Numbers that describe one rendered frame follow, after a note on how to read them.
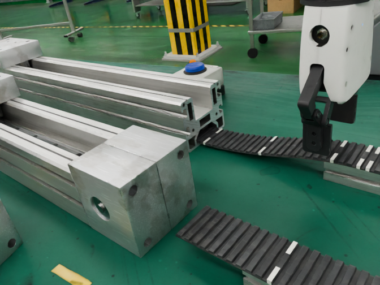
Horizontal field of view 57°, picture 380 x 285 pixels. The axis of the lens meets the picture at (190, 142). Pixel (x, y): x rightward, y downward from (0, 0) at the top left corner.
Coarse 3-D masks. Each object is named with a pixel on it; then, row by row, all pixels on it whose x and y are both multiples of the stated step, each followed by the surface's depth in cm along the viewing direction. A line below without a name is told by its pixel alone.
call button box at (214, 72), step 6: (210, 66) 71; (216, 66) 71; (180, 72) 71; (186, 72) 69; (192, 72) 69; (198, 72) 68; (204, 72) 69; (210, 72) 68; (216, 72) 69; (222, 72) 71; (204, 78) 67; (210, 78) 68; (216, 78) 70; (222, 78) 71; (222, 84) 72; (222, 90) 72
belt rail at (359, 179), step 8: (328, 168) 43; (336, 168) 43; (344, 168) 42; (352, 168) 41; (328, 176) 44; (336, 176) 43; (344, 176) 43; (352, 176) 42; (360, 176) 41; (368, 176) 40; (376, 176) 40; (344, 184) 43; (352, 184) 42; (360, 184) 42; (368, 184) 41; (376, 184) 41; (376, 192) 41
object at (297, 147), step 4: (300, 140) 48; (296, 144) 48; (300, 144) 47; (292, 148) 47; (296, 148) 47; (300, 148) 46; (288, 152) 46; (292, 152) 46; (296, 152) 46; (300, 152) 46; (284, 156) 46; (288, 156) 46; (292, 156) 45; (296, 156) 45
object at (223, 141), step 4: (228, 132) 57; (232, 132) 57; (236, 132) 56; (224, 136) 56; (228, 136) 56; (232, 136) 55; (220, 140) 55; (224, 140) 55; (228, 140) 55; (216, 144) 54; (220, 144) 54; (224, 144) 54; (220, 148) 53
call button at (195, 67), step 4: (188, 64) 70; (192, 64) 70; (196, 64) 69; (200, 64) 69; (204, 64) 70; (188, 68) 69; (192, 68) 68; (196, 68) 68; (200, 68) 68; (204, 68) 69
